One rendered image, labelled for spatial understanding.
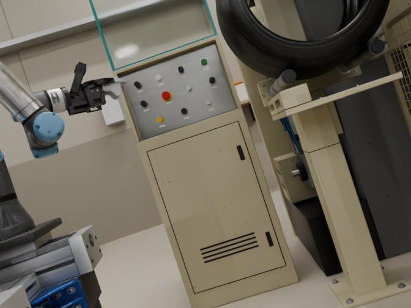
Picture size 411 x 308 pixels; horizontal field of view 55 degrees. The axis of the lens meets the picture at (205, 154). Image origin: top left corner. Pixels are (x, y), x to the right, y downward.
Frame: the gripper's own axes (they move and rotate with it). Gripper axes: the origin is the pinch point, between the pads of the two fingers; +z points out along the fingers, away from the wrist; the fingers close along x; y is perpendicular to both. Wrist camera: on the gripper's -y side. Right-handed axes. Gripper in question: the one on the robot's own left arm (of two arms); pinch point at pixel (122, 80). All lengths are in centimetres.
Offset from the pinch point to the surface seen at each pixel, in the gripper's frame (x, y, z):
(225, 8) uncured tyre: 25.9, -7.4, 30.8
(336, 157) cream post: 5, 50, 72
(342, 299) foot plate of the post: -8, 105, 60
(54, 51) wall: -369, -180, 67
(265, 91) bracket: 0, 16, 55
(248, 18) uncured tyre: 30.1, -1.2, 34.2
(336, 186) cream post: 2, 61, 70
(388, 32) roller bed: 30, 12, 95
